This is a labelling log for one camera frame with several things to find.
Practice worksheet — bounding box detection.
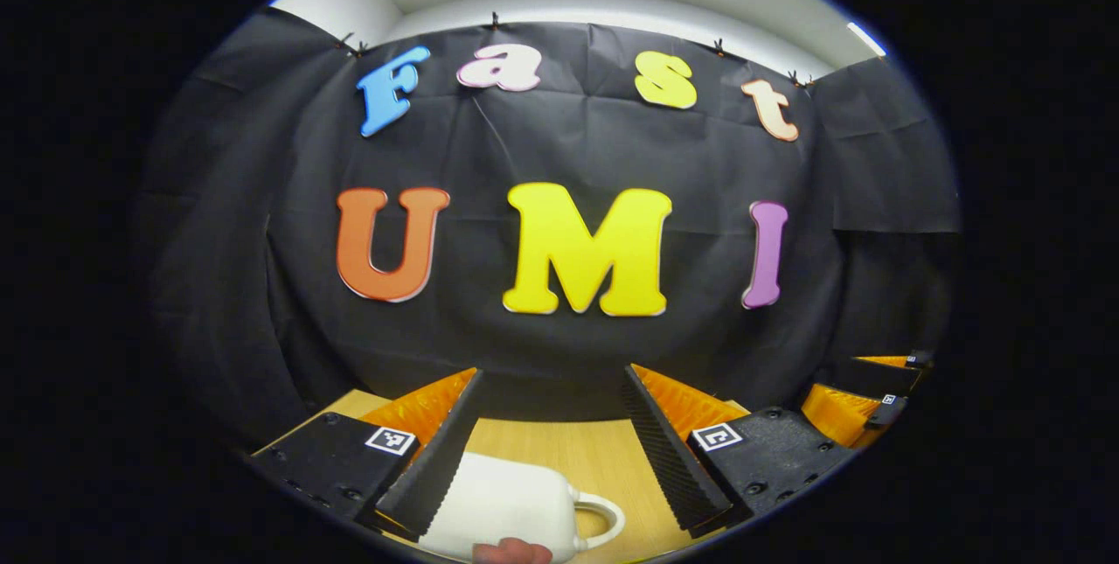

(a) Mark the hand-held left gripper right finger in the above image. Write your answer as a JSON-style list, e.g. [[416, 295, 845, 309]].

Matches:
[[621, 363, 859, 540]]

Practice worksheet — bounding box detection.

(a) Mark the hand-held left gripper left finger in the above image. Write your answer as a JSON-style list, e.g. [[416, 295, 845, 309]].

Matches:
[[245, 367, 484, 543]]

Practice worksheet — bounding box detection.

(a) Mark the white suitcase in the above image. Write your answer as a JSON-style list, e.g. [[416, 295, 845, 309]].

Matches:
[[418, 452, 626, 563]]

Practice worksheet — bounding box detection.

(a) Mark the black backdrop cloth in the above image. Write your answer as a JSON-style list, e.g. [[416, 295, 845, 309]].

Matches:
[[131, 6, 963, 451]]

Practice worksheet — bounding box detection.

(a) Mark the ceiling light panel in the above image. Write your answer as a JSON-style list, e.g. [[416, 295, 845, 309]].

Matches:
[[845, 21, 887, 57]]

